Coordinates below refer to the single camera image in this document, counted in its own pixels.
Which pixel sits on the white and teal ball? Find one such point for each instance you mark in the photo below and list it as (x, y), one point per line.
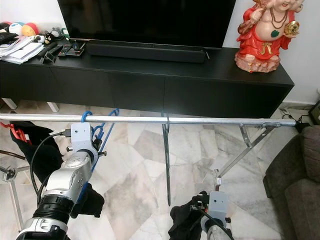
(17, 28)

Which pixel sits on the red and yellow ball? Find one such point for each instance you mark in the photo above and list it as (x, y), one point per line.
(31, 29)

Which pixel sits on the black shirt red trim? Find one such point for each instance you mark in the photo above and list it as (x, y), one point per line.
(182, 225)

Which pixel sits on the black remote control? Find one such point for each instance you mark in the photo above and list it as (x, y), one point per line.
(54, 54)
(66, 50)
(49, 50)

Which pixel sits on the red plastic hanger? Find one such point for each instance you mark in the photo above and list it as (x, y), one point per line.
(20, 134)

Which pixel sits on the brown fabric sofa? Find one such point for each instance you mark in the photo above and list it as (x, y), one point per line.
(295, 185)

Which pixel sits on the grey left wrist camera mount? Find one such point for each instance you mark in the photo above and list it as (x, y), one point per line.
(82, 137)

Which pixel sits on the black printed shirt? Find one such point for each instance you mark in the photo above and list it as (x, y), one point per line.
(25, 150)

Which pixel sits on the marble table red edge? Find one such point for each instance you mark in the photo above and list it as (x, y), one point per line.
(12, 154)

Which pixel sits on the blue plastic hanger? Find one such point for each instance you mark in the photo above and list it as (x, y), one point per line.
(84, 116)

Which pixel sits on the black pouch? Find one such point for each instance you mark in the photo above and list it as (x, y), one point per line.
(7, 37)

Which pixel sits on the black white plush toy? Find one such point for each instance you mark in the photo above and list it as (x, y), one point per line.
(54, 36)

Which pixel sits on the black low tv console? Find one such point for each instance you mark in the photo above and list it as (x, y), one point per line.
(145, 90)

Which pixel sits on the white paper stack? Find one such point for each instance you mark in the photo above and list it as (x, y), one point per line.
(25, 50)

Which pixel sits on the silver metal clothes rack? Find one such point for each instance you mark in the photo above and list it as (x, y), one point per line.
(205, 120)

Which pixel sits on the red laughing buddha statue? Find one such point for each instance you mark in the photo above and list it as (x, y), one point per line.
(265, 40)

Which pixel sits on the black soundbar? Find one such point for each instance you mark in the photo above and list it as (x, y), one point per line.
(145, 51)

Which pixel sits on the black flat television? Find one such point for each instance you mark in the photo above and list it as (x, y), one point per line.
(145, 22)

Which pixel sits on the black plastic hanger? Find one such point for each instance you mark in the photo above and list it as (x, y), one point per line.
(167, 175)

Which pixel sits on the black and red ball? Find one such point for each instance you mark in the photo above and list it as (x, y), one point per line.
(5, 26)

